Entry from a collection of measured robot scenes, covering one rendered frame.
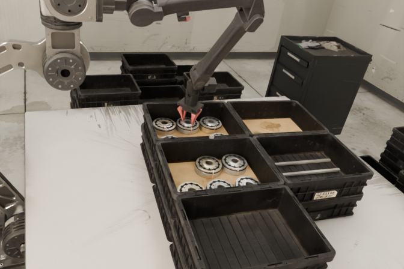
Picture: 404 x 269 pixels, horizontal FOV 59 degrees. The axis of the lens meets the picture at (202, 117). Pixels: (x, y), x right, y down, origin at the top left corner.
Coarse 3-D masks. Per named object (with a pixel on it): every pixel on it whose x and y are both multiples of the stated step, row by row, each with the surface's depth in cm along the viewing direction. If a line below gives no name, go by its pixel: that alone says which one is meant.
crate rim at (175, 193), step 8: (240, 136) 147; (248, 136) 148; (160, 144) 134; (256, 144) 144; (160, 152) 130; (160, 160) 129; (168, 168) 122; (272, 168) 132; (168, 176) 119; (280, 176) 128; (168, 184) 118; (256, 184) 122; (264, 184) 123; (272, 184) 123; (280, 184) 124; (176, 192) 113; (184, 192) 113; (192, 192) 114; (200, 192) 114
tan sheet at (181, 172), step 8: (176, 168) 139; (184, 168) 140; (192, 168) 140; (248, 168) 146; (176, 176) 135; (184, 176) 136; (192, 176) 136; (200, 176) 137; (224, 176) 139; (232, 176) 140; (240, 176) 141; (248, 176) 141; (176, 184) 131; (232, 184) 136
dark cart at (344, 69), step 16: (288, 48) 294; (304, 48) 291; (320, 48) 298; (352, 48) 308; (288, 64) 299; (304, 64) 278; (320, 64) 274; (336, 64) 280; (352, 64) 288; (368, 64) 294; (272, 80) 320; (288, 80) 300; (304, 80) 279; (320, 80) 283; (336, 80) 290; (352, 80) 298; (272, 96) 322; (288, 96) 302; (304, 96) 285; (320, 96) 293; (336, 96) 300; (352, 96) 308; (320, 112) 303; (336, 112) 311; (336, 128) 323
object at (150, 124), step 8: (144, 104) 158; (152, 104) 160; (224, 104) 170; (144, 112) 154; (232, 112) 164; (152, 128) 142; (152, 136) 140; (200, 136) 142; (208, 136) 144; (216, 136) 144; (224, 136) 145; (232, 136) 146
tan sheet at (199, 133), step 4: (224, 128) 170; (176, 132) 161; (200, 132) 164; (204, 132) 164; (220, 132) 167; (224, 132) 167; (160, 136) 156; (180, 136) 158; (184, 136) 159; (188, 136) 159; (192, 136) 160
